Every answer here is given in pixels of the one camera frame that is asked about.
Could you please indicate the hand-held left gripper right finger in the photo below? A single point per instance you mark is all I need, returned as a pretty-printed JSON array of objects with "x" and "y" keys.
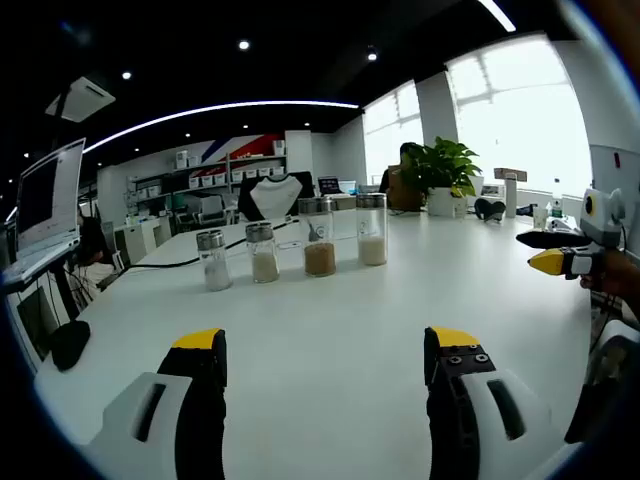
[{"x": 450, "y": 425}]

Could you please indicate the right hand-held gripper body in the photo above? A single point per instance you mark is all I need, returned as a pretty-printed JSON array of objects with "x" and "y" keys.
[{"x": 602, "y": 220}]

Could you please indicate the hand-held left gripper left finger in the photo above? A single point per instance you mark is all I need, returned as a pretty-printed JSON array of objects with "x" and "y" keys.
[{"x": 200, "y": 425}]

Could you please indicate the short seasoning bottle white powder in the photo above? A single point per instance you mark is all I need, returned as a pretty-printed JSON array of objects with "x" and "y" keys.
[{"x": 216, "y": 275}]

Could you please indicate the short seasoning bottle beige grains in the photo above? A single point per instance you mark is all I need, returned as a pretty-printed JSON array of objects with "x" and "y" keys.
[{"x": 264, "y": 265}]

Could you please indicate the tall seasoning bottle white powder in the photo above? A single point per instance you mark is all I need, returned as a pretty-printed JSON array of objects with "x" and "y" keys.
[{"x": 372, "y": 250}]

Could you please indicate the tall seasoning bottle brown grains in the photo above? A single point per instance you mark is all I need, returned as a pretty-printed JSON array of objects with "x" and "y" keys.
[{"x": 319, "y": 257}]

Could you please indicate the clear plastic water bottle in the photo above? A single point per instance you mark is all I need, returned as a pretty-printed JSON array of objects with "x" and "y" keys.
[{"x": 556, "y": 207}]

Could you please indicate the person's right hand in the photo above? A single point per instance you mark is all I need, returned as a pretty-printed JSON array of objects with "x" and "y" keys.
[{"x": 622, "y": 280}]

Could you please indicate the white handheld controller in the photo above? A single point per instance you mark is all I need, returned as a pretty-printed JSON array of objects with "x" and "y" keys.
[{"x": 560, "y": 226}]

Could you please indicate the white paper cup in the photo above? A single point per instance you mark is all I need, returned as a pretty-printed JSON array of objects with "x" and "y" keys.
[{"x": 540, "y": 217}]

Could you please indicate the white partition panel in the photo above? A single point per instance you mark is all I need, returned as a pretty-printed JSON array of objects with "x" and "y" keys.
[{"x": 615, "y": 175}]

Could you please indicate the white thermos flask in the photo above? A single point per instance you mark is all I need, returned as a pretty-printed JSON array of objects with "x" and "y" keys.
[{"x": 511, "y": 197}]

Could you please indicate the black headphones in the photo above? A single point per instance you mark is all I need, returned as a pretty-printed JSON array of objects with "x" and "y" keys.
[{"x": 487, "y": 207}]

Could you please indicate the cardboard box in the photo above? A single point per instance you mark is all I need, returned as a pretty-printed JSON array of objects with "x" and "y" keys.
[{"x": 510, "y": 174}]

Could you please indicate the green potted plant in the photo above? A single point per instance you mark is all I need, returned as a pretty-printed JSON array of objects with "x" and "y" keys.
[{"x": 440, "y": 165}]

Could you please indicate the black computer mouse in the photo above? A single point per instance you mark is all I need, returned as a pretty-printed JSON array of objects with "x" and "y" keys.
[{"x": 70, "y": 345}]

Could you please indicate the brown paper bag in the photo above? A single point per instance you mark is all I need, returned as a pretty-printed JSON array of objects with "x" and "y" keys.
[{"x": 400, "y": 195}]

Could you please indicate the white low cabinet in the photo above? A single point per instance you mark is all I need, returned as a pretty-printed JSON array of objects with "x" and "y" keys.
[{"x": 145, "y": 240}]

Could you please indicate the white power strip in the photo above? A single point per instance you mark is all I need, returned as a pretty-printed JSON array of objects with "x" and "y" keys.
[{"x": 290, "y": 245}]

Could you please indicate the straight ceiling light strip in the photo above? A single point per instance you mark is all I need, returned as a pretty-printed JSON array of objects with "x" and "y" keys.
[{"x": 497, "y": 15}]

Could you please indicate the small dark screen monitor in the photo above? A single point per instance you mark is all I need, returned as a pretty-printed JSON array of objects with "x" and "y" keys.
[{"x": 329, "y": 185}]

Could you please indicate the shelf with white bins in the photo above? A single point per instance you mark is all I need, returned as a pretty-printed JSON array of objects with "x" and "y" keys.
[{"x": 220, "y": 175}]

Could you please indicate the curved ceiling light strip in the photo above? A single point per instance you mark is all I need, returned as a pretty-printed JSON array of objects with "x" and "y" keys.
[{"x": 320, "y": 103}]

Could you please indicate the silver laptop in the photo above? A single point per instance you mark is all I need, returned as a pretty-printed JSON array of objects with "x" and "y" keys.
[{"x": 45, "y": 200}]

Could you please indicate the ceiling air conditioner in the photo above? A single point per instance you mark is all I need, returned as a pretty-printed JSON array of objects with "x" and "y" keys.
[{"x": 82, "y": 97}]

